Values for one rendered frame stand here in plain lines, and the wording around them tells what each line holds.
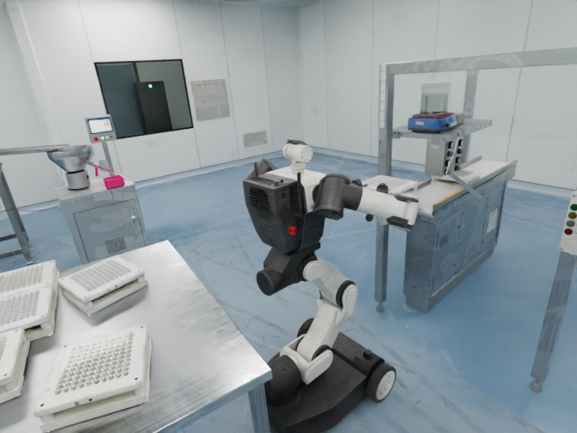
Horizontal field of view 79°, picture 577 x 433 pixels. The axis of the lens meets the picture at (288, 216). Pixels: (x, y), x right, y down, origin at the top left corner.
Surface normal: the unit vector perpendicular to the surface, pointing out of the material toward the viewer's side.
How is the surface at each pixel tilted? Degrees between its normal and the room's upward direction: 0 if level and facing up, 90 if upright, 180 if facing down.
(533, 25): 90
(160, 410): 0
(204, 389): 0
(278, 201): 90
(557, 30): 90
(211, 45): 90
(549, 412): 0
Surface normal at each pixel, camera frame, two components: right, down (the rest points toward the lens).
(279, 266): -0.58, -0.45
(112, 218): 0.60, 0.24
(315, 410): -0.07, -0.92
